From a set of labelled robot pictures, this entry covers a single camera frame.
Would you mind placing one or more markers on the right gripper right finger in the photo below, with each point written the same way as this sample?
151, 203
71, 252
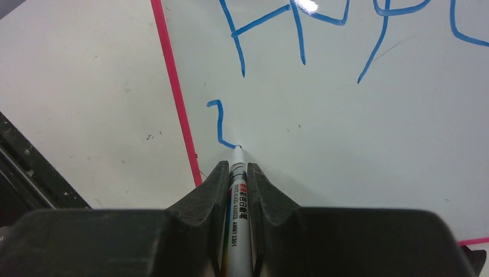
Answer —
291, 240

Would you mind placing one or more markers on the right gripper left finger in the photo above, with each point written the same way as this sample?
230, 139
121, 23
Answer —
182, 240

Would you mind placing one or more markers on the white marker pen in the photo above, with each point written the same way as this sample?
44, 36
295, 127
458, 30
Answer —
237, 247

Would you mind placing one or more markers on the pink-framed whiteboard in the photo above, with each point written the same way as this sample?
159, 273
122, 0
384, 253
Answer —
341, 103

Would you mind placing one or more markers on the aluminium frame rail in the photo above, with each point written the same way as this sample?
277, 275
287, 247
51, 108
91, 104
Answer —
28, 180

